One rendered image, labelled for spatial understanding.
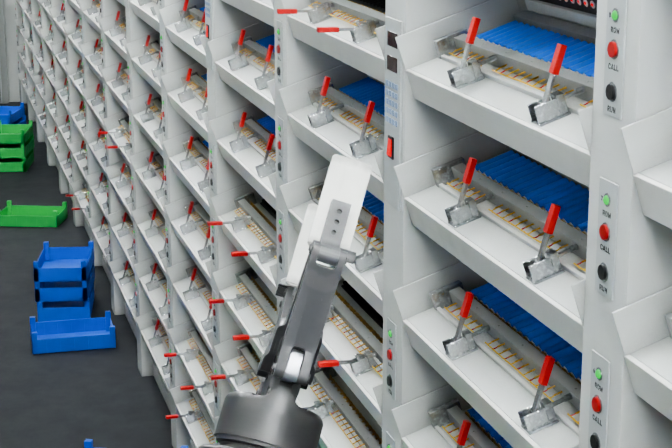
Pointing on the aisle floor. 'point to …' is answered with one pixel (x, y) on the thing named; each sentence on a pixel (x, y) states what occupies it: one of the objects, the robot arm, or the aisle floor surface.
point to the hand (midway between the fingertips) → (334, 199)
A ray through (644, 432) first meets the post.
